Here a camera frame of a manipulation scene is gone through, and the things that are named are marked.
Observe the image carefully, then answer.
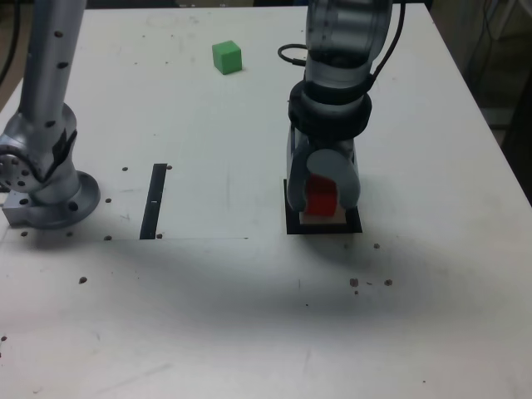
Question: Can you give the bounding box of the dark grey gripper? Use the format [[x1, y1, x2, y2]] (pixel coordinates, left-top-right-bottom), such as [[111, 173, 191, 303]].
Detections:
[[286, 127, 362, 212]]

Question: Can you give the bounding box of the red cube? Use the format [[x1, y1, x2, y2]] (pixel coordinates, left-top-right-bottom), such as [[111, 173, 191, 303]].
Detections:
[[305, 174, 337, 218]]

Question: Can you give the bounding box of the green cube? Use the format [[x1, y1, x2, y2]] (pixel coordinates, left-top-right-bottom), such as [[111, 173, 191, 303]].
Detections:
[[211, 40, 243, 76]]

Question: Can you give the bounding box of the black tape square outline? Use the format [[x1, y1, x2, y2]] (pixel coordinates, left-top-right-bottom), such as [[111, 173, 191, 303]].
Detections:
[[283, 178, 363, 236]]

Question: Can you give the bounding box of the black tape strip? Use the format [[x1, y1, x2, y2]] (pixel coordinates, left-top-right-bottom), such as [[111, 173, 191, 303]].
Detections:
[[139, 163, 168, 241]]

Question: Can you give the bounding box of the thin black looped cable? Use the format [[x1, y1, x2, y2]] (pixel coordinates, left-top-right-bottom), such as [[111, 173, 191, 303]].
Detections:
[[277, 0, 406, 91]]

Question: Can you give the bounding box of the long black cable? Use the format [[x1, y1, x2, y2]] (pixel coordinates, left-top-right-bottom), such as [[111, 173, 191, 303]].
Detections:
[[0, 0, 22, 82]]

